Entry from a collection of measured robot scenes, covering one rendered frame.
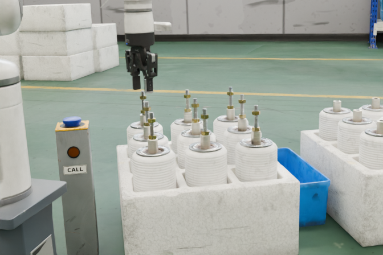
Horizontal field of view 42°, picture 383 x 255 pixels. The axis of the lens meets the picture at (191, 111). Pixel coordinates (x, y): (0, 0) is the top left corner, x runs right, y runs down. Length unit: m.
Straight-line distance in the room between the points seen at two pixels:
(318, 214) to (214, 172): 0.36
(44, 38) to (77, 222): 2.74
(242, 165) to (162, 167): 0.19
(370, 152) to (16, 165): 0.81
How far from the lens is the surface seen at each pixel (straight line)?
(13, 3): 0.73
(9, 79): 0.75
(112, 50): 4.32
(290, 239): 1.19
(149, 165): 1.08
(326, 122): 1.45
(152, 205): 1.08
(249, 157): 1.13
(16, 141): 0.77
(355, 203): 1.27
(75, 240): 1.20
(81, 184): 1.15
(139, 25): 1.27
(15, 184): 0.78
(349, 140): 1.35
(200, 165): 1.10
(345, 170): 1.30
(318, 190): 1.32
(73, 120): 1.12
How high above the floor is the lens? 0.59
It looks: 13 degrees down
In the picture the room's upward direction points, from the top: 2 degrees counter-clockwise
